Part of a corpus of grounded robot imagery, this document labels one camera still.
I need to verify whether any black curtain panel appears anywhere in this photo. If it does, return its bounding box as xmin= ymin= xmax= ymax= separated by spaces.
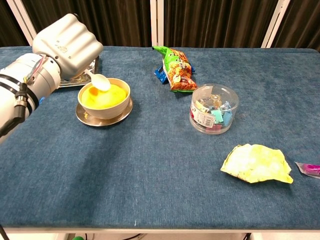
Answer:
xmin=273 ymin=0 xmax=320 ymax=52
xmin=162 ymin=0 xmax=279 ymax=49
xmin=21 ymin=0 xmax=152 ymax=48
xmin=0 ymin=0 xmax=22 ymax=48

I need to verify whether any clear jar of binder clips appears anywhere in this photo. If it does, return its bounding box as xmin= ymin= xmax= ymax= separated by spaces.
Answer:
xmin=189 ymin=83 xmax=240 ymax=136

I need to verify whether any crumpled yellow wrapper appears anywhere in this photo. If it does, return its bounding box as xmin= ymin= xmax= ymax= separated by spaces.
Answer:
xmin=219 ymin=143 xmax=294 ymax=185

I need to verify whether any blue table cloth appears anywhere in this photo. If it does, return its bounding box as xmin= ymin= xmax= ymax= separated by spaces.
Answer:
xmin=0 ymin=45 xmax=320 ymax=231

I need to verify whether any silver metal tray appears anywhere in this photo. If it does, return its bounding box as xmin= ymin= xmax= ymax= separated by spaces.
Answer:
xmin=58 ymin=56 xmax=100 ymax=88

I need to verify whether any green orange snack bag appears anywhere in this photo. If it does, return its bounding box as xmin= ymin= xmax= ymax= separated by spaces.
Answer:
xmin=151 ymin=45 xmax=198 ymax=93

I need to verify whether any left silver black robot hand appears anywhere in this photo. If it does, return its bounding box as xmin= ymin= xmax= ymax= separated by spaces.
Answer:
xmin=31 ymin=12 xmax=105 ymax=81

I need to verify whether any blue snack packet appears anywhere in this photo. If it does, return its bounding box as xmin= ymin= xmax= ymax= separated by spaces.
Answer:
xmin=153 ymin=62 xmax=196 ymax=85

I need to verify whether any round metal saucer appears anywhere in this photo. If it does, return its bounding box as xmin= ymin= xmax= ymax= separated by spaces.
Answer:
xmin=75 ymin=98 xmax=134 ymax=127

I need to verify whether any white partition post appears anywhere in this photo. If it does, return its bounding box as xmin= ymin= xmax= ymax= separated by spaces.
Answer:
xmin=6 ymin=0 xmax=38 ymax=48
xmin=260 ymin=0 xmax=293 ymax=49
xmin=149 ymin=0 xmax=165 ymax=48

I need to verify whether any white plastic spoon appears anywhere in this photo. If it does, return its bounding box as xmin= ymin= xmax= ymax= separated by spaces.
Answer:
xmin=83 ymin=68 xmax=112 ymax=92

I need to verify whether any pink item in clear packet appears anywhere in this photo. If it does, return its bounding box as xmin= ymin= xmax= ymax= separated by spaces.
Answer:
xmin=294 ymin=161 xmax=320 ymax=180

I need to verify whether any yellow bowl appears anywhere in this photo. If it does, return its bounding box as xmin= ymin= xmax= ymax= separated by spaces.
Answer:
xmin=77 ymin=77 xmax=131 ymax=120

